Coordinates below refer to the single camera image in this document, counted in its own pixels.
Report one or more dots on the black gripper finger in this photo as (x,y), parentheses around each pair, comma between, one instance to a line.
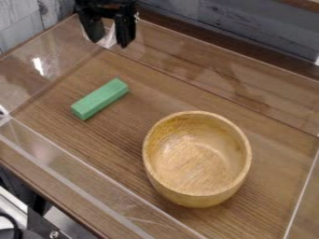
(125,28)
(92,24)

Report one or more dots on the green rectangular block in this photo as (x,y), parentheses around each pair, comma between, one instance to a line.
(99,99)

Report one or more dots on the brown wooden bowl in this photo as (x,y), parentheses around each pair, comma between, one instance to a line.
(196,157)

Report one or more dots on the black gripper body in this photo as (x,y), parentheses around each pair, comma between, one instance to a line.
(92,10)

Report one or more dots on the clear acrylic corner bracket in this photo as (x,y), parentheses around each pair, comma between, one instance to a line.
(108,40)

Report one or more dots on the black equipment base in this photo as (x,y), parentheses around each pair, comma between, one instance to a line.
(40,228)

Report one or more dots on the clear acrylic tray wall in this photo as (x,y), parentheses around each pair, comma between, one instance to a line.
(82,163)

